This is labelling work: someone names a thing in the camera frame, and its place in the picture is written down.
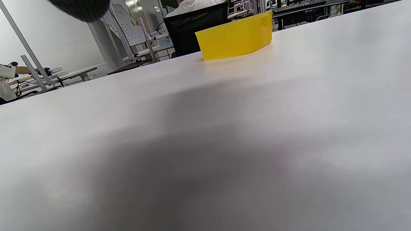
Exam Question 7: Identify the person's right hand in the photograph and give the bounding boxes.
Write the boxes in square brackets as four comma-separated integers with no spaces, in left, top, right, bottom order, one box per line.
[48,0,111,22]

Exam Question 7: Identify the yellow plastic food container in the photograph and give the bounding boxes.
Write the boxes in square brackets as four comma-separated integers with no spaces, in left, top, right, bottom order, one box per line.
[195,11,273,60]

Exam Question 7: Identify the whiteboard with calendar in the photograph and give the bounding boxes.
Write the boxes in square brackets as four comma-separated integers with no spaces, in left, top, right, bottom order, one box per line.
[101,3,148,47]

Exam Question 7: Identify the white desk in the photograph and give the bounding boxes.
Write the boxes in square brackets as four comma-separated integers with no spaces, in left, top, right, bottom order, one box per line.
[48,63,98,82]

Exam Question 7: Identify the dark brown side table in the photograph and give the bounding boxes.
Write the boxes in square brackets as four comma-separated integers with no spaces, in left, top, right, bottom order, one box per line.
[108,59,152,75]

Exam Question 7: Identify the blue plastic basket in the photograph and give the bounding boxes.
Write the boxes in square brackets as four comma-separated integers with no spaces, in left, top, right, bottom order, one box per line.
[154,30,174,48]

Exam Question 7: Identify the black mesh office chair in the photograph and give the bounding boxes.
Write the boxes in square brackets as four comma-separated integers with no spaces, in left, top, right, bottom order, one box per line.
[163,3,229,58]

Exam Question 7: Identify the black keyboard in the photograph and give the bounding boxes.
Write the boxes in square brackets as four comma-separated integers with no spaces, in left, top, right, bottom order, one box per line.
[273,0,327,13]

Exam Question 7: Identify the black desk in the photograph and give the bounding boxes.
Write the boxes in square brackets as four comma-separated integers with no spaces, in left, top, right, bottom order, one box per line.
[271,0,349,30]

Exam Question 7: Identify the long aluminium post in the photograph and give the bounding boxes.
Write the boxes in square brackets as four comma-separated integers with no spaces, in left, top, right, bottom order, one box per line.
[0,0,53,86]

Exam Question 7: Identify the aluminium frame leg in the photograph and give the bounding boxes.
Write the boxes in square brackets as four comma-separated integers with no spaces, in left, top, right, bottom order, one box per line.
[138,17,158,63]

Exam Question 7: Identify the short aluminium post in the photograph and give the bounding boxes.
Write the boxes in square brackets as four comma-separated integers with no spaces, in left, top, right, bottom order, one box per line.
[21,55,47,91]

